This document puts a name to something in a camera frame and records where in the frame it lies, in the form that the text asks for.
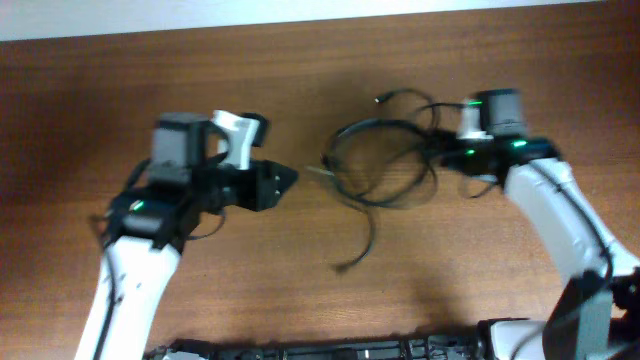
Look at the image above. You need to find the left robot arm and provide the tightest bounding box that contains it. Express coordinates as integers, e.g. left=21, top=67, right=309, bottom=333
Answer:
left=75, top=110, right=298, bottom=359

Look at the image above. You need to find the thick black usb cable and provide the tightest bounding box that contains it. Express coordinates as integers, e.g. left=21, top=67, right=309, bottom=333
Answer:
left=373, top=87, right=444, bottom=151

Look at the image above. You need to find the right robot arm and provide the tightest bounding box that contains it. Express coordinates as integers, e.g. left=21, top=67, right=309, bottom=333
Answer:
left=440, top=89, right=639, bottom=359

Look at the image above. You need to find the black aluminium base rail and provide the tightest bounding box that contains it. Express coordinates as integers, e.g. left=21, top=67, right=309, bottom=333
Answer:
left=143, top=327, right=494, bottom=360

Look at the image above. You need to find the thin black usb cable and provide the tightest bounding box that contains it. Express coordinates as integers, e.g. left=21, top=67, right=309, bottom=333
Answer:
left=304, top=117, right=441, bottom=275

